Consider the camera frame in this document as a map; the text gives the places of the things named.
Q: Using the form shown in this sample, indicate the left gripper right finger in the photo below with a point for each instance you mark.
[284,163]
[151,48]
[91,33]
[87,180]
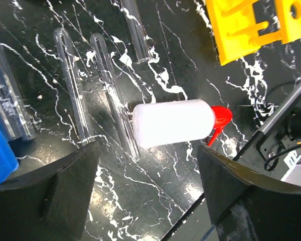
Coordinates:
[246,205]

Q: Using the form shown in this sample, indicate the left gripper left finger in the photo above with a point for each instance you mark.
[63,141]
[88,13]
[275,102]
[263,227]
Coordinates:
[51,202]

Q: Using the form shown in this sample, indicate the glass test tube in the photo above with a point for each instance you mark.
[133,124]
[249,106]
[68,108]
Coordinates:
[74,86]
[136,29]
[107,73]
[14,119]

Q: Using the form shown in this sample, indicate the white wash bottle red cap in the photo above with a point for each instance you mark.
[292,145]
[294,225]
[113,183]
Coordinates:
[156,124]

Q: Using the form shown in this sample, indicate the yellow test tube rack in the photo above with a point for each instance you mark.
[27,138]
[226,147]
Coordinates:
[236,30]

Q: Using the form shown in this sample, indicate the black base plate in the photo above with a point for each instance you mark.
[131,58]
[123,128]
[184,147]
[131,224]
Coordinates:
[274,150]

